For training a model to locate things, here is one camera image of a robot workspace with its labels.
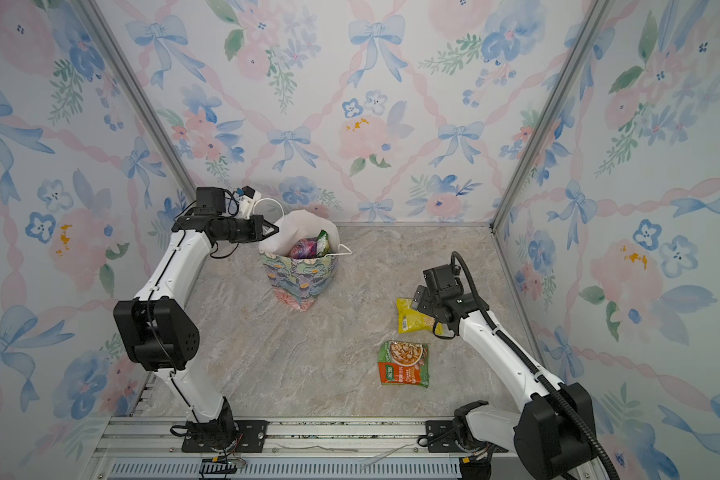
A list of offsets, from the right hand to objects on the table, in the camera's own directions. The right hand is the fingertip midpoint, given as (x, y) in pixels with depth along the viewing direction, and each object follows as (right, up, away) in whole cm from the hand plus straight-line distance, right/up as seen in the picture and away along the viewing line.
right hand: (431, 300), depth 85 cm
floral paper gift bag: (-38, +5, 0) cm, 38 cm away
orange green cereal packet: (-8, -18, +1) cm, 20 cm away
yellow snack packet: (-5, -7, +5) cm, 10 cm away
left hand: (-44, +21, 0) cm, 49 cm away
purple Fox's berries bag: (-37, +15, +4) cm, 40 cm away
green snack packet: (-32, +16, +6) cm, 36 cm away
